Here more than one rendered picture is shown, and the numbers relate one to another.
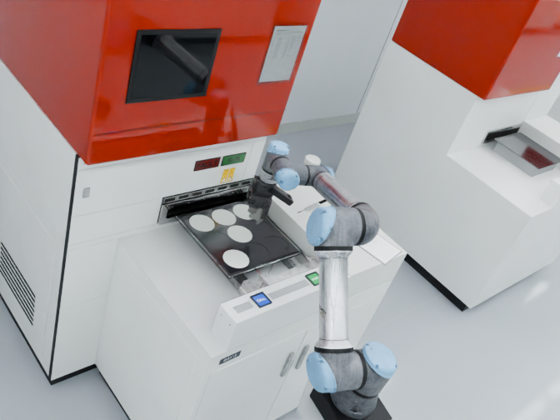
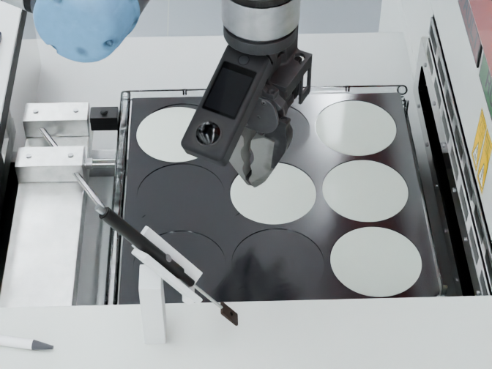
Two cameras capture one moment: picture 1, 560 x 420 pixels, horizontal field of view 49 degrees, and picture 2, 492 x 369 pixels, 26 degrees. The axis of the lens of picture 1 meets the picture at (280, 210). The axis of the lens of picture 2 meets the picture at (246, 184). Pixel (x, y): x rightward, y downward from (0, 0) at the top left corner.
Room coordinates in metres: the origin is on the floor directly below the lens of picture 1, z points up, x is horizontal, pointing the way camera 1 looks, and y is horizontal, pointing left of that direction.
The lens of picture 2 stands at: (2.57, -0.46, 1.80)
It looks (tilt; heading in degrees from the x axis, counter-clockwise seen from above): 46 degrees down; 140
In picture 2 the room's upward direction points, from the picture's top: straight up
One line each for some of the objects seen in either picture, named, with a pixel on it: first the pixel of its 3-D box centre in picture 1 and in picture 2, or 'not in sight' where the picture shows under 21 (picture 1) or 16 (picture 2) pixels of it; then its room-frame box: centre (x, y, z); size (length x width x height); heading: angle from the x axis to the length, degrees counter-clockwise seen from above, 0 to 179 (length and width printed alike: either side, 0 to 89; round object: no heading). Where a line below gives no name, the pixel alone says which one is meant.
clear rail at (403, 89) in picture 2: (202, 246); (264, 92); (1.79, 0.23, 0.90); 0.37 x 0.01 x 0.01; 52
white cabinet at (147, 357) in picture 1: (239, 329); not in sight; (1.93, -0.02, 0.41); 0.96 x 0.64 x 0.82; 142
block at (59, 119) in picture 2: (252, 289); (57, 118); (1.66, -0.01, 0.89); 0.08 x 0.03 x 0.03; 52
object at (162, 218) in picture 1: (206, 203); (449, 181); (2.05, 0.29, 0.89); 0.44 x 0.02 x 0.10; 142
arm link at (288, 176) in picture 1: (289, 174); not in sight; (1.87, 0.01, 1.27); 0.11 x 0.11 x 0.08; 31
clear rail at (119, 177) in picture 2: (267, 264); (118, 198); (1.82, -0.03, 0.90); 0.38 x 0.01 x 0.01; 142
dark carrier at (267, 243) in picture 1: (239, 234); (273, 193); (1.93, 0.12, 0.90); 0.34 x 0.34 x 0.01; 52
